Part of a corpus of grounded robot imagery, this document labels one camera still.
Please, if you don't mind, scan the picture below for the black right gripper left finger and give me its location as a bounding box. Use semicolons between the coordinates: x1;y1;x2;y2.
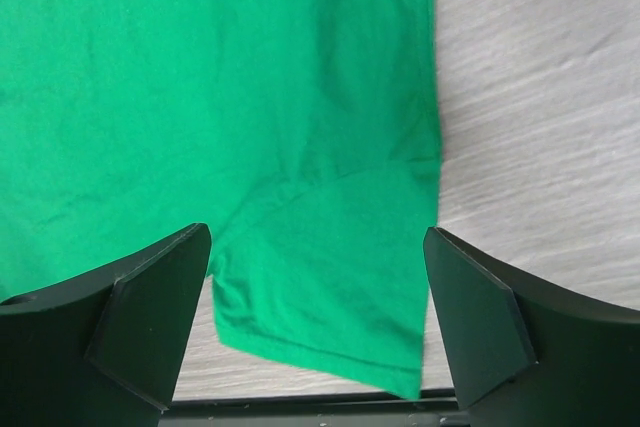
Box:
1;223;210;426

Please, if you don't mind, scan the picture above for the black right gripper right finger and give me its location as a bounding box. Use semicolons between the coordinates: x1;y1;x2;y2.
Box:
423;227;639;426

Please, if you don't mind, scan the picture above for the green t-shirt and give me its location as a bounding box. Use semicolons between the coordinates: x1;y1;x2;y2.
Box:
1;0;442;399

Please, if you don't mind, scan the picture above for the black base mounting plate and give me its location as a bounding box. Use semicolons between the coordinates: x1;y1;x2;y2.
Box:
159;388;470;426

